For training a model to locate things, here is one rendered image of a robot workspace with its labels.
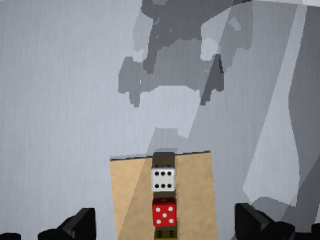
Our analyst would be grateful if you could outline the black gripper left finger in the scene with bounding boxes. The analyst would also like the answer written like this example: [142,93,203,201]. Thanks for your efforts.
[0,208,96,240]

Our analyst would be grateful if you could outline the yellow die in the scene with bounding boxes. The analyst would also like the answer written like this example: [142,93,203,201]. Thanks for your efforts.
[154,230,178,240]

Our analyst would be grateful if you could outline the red die with white pips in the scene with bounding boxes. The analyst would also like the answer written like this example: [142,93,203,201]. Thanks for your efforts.
[152,197,177,227]

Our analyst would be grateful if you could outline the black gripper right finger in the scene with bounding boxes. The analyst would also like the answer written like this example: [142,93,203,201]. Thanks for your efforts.
[235,203,320,240]

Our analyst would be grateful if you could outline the white die with black pips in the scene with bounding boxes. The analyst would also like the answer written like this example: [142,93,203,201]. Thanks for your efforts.
[151,165,175,191]

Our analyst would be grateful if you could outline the tan flat mat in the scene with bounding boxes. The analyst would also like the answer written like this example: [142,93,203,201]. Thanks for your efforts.
[109,152,217,240]

